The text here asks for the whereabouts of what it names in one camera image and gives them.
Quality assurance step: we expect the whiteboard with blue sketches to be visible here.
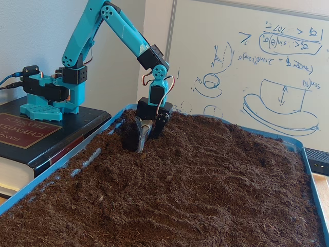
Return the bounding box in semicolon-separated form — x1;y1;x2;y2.
158;0;329;152

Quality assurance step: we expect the black chemistry physics handbook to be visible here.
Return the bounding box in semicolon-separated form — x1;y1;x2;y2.
0;96;112;192

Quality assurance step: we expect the black cable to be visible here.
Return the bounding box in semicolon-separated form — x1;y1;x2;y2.
0;82;25;90

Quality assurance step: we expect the blue cable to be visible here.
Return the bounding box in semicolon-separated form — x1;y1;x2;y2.
0;73;24;87

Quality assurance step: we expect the black perforated box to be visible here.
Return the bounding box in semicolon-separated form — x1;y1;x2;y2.
304;147;329;177

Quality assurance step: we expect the blue plastic tray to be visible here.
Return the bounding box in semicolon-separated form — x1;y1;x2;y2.
0;103;329;247

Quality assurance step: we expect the brown soil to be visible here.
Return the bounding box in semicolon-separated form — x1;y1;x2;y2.
0;108;324;247

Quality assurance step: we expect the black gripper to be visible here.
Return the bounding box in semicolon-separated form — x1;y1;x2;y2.
133;97;173;152

